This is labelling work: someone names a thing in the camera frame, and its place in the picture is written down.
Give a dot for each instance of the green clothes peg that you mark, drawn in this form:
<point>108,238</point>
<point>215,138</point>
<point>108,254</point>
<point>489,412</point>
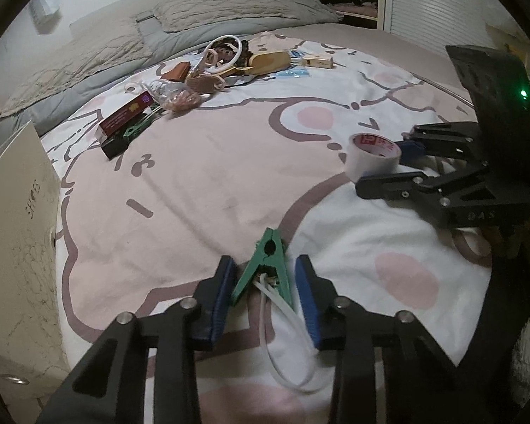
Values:
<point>134,130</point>
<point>269,259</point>

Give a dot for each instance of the cream incense box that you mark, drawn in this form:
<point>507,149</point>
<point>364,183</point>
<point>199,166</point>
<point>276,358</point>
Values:
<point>317,61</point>

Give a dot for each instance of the tan wooden brush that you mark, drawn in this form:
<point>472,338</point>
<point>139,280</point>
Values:
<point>268,62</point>

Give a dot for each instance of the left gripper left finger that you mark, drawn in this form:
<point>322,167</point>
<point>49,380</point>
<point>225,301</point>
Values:
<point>108,383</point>

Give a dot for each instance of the small black box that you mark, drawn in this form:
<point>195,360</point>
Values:
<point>114,146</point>

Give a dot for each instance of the clear bag pink items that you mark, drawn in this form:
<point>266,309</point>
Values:
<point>175,97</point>

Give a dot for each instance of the quilted pillow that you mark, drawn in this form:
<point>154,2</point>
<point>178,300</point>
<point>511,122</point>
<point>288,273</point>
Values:
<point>180,15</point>
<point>108,44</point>

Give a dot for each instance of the pink cartoon blanket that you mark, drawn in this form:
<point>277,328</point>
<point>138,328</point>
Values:
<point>137,233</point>

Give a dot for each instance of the right quilted pillow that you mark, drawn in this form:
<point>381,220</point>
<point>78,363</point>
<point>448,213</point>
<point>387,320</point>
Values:
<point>180,15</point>

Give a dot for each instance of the white ring hoop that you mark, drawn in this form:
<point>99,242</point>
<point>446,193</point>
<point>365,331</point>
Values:
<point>221,54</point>

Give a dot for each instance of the white storage box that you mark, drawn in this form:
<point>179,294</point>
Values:
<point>32,358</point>

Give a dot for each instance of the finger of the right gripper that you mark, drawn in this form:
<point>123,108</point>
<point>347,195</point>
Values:
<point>461,141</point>
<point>430,193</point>

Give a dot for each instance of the grey duvet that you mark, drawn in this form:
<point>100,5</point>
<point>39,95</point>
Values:
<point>48,113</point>

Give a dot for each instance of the left quilted pillow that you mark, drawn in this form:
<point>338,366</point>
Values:
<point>108,44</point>

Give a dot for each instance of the brown leather pouch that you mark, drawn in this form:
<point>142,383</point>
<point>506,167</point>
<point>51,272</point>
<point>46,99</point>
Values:
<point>178,73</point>

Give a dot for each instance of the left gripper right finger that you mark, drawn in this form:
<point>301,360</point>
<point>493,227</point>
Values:
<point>388,367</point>

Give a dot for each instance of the dark red cardboard box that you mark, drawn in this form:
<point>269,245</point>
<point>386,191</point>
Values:
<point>122,116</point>

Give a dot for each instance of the white tape roll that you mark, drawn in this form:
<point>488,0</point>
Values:
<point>369,155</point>

